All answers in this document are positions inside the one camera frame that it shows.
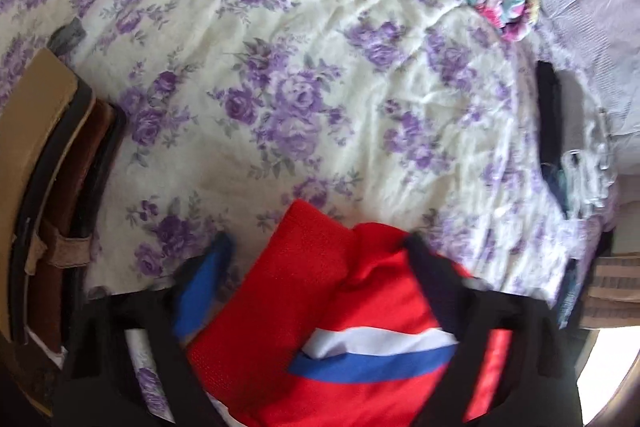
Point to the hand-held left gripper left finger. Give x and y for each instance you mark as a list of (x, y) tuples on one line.
[(202, 294)]

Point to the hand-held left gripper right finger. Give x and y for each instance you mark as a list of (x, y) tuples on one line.
[(437, 289)]

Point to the red pants with striped band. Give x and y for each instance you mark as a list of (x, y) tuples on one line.
[(345, 307)]

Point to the folded black pants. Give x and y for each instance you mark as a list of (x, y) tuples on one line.
[(548, 117)]

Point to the blue jeans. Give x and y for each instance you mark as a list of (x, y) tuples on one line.
[(571, 299)]

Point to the tan striped cloth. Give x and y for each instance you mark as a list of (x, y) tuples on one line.
[(616, 292)]

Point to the purple floral bed sheet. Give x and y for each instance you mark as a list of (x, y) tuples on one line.
[(300, 82)]

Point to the brown wooden bed frame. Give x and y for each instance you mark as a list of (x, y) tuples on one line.
[(35, 147)]

